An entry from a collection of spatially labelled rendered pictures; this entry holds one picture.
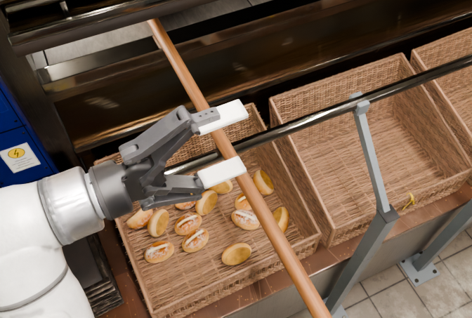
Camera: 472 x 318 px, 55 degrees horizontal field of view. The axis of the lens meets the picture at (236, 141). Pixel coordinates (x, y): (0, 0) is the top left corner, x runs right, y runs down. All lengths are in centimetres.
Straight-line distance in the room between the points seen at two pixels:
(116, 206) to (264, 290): 97
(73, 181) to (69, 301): 16
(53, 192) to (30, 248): 7
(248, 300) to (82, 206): 98
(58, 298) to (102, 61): 73
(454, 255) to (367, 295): 47
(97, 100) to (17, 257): 78
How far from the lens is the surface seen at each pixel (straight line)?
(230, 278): 135
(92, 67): 122
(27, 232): 59
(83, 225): 59
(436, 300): 226
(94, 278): 135
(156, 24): 125
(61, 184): 59
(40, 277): 61
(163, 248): 149
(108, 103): 132
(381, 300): 218
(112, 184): 58
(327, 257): 155
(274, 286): 150
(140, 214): 154
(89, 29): 95
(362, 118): 116
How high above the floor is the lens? 200
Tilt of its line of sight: 55 degrees down
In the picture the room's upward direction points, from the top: straight up
